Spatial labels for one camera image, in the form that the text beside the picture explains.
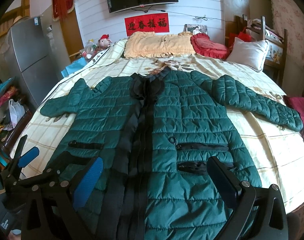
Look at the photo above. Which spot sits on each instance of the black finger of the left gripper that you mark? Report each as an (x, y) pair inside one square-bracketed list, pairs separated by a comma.
[(12, 168)]

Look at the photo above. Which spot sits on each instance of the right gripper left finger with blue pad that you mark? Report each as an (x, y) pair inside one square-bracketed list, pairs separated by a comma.
[(71, 196)]

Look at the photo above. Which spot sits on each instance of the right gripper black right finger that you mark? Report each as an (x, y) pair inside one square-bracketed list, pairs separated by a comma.
[(258, 213)]

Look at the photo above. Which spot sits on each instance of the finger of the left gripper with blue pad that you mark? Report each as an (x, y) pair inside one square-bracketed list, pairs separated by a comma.
[(29, 156)]

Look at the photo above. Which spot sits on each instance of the green quilted down jacket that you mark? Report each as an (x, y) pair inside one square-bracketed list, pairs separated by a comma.
[(155, 135)]

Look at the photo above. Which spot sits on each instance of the white plastic bag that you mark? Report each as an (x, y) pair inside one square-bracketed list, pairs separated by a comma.
[(17, 111)]

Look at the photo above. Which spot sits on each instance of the floral cream bed quilt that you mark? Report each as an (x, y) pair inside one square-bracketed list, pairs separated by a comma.
[(277, 152)]

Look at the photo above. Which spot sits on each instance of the blue box beside bed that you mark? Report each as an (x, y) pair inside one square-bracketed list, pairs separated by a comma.
[(74, 67)]

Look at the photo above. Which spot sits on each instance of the grey refrigerator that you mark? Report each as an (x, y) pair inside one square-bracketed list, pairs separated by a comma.
[(29, 60)]

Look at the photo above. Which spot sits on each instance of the pink plush toy red hat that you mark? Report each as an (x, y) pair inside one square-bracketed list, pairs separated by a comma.
[(104, 42)]

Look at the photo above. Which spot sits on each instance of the wooden chair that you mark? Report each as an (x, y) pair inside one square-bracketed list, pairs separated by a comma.
[(274, 65)]

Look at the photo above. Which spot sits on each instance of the yellow ruffled pillow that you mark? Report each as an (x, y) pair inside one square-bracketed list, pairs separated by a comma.
[(148, 44)]

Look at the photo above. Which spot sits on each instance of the white square pillow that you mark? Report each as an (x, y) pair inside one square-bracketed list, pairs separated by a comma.
[(251, 54)]

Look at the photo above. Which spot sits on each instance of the red heart-shaped cushion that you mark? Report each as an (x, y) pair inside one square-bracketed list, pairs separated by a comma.
[(202, 45)]

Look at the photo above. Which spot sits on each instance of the red calligraphy banner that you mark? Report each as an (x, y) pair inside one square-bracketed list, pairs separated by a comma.
[(157, 23)]

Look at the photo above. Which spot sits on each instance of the framed photo on headboard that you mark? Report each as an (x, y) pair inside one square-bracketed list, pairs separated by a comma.
[(196, 28)]

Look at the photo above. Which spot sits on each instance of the floral pink curtain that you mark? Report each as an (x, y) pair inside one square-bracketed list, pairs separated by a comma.
[(287, 15)]

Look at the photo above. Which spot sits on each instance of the scissors hanging on wall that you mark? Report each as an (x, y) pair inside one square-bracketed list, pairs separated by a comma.
[(204, 17)]

